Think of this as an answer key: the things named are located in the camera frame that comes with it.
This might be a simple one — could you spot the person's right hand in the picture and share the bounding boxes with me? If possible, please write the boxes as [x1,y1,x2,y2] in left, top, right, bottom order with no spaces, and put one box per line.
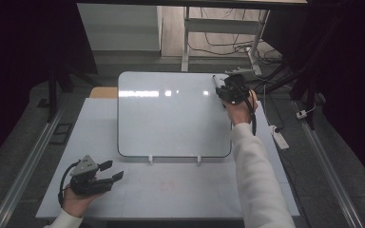
[222,89,259,126]

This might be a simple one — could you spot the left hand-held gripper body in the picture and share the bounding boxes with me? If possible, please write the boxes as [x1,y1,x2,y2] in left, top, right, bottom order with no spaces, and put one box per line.
[69,154,114,196]

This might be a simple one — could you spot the black floor plate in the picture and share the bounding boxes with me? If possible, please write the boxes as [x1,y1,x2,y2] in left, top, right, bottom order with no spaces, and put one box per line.
[48,123,74,146]

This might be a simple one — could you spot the silver metal rail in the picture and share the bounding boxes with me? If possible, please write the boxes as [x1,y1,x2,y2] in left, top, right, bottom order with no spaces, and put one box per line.
[0,104,67,228]
[293,101,364,228]

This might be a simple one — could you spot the black metal stand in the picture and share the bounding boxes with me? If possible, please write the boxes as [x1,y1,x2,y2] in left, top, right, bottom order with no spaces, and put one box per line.
[37,56,100,123]

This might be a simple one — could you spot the small white adapter with cable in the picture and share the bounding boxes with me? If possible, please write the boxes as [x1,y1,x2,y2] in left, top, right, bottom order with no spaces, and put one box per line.
[296,102,317,120]

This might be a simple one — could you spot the tangled black floor cables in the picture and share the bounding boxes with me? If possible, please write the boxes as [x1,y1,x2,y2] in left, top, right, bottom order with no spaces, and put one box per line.
[188,8,283,66]

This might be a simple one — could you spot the white power strip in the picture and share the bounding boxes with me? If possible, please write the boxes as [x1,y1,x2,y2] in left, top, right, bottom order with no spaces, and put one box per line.
[269,124,290,150]

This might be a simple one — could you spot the person's left hand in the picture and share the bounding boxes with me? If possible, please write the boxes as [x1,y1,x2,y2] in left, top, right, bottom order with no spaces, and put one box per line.
[61,185,106,219]

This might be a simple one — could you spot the white dry-erase whiteboard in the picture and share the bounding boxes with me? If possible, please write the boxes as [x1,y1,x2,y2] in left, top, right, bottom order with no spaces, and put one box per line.
[117,70,233,159]

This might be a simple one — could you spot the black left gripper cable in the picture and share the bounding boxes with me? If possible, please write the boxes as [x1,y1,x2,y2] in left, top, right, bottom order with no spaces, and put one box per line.
[57,160,82,208]

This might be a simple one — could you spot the white cabinet panel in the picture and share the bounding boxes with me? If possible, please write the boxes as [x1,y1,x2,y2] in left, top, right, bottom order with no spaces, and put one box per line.
[77,3,163,52]

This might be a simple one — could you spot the wooden table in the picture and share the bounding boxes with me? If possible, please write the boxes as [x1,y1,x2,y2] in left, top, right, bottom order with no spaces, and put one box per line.
[89,86,119,100]

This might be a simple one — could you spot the white desk frame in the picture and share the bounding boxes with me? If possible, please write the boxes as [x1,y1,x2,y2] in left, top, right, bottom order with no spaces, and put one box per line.
[181,6,271,77]

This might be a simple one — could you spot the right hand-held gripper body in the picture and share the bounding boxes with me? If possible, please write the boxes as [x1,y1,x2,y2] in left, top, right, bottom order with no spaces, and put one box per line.
[223,66,256,105]

